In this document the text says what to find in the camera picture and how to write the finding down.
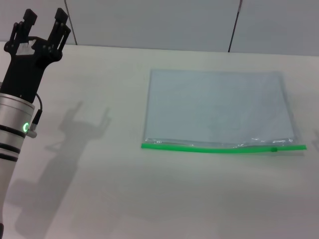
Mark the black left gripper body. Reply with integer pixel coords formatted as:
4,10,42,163
0,36,63,104

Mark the clear document bag green zipper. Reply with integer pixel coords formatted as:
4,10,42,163
141,69,308,153

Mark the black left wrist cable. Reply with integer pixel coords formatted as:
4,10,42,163
28,93,43,131

